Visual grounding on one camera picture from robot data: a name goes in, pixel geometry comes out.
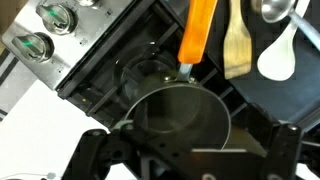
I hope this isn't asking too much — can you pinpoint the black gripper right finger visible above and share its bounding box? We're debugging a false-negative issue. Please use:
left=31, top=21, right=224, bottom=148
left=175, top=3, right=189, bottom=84
left=266, top=123, right=303, bottom=180

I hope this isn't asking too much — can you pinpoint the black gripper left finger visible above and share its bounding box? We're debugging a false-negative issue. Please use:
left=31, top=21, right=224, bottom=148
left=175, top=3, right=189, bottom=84
left=61, top=127, right=113, bottom=180

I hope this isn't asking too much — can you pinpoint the small pot with orange handle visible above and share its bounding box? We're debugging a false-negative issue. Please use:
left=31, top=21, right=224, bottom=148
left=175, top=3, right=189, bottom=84
left=123, top=0, right=268, bottom=158

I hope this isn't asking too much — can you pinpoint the black griddle plate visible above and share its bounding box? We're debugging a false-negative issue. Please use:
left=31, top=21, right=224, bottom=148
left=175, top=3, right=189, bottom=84
left=159, top=0, right=320, bottom=124

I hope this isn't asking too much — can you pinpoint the steel gas stove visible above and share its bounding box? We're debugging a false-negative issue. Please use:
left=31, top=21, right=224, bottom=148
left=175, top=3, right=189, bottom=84
left=0, top=0, right=320, bottom=151

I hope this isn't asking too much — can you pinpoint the white rice spoon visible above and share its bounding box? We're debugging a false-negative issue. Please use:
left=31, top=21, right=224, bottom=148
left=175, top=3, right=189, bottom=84
left=256, top=0, right=311, bottom=82

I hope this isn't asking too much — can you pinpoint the wooden spatula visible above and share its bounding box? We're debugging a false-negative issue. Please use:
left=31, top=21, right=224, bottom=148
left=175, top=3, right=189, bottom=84
left=222, top=0, right=253, bottom=81

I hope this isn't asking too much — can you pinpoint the silver stove knob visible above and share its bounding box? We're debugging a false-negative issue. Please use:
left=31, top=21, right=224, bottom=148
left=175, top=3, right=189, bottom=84
left=35, top=2, right=78, bottom=35
left=11, top=32, right=55, bottom=64
left=74, top=0, right=101, bottom=8

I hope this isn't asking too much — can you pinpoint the metal measuring cup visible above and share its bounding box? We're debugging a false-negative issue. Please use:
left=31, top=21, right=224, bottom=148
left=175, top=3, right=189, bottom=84
left=251, top=0, right=320, bottom=53

